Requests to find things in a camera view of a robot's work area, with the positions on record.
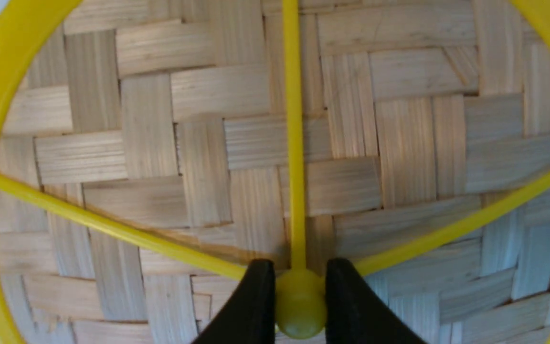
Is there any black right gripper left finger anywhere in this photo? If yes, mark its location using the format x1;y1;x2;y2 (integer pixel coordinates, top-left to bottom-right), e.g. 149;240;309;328
194;259;275;344

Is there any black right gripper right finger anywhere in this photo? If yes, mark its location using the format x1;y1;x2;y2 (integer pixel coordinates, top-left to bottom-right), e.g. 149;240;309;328
325;258;425;344

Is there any woven bamboo steamer lid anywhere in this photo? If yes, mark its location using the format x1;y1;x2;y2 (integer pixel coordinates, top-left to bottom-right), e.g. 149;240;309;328
0;0;550;344

